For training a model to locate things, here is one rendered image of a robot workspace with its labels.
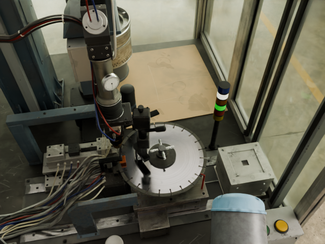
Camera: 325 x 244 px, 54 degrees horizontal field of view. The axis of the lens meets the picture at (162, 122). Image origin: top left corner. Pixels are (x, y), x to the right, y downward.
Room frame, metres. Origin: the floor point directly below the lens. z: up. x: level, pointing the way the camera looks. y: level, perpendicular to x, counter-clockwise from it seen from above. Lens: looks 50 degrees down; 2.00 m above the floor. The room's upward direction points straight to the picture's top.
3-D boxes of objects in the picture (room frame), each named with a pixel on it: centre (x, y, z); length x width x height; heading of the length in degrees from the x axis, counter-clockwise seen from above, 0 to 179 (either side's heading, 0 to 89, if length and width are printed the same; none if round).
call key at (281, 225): (0.45, -0.42, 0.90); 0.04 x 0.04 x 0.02
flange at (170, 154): (0.72, 0.00, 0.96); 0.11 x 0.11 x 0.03
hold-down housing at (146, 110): (0.68, 0.07, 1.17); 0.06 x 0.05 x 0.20; 91
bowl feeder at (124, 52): (1.44, 0.32, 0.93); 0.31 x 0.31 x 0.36
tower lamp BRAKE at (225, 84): (0.90, -0.24, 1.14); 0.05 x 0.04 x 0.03; 10
